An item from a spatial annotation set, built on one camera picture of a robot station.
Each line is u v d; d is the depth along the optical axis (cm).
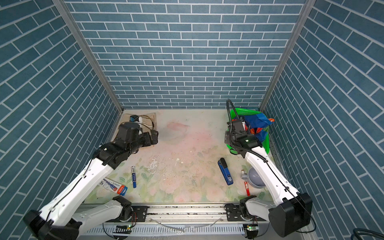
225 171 86
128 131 52
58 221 38
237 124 59
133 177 85
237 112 124
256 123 90
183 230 70
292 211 38
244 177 81
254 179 84
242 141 54
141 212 74
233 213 74
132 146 55
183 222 73
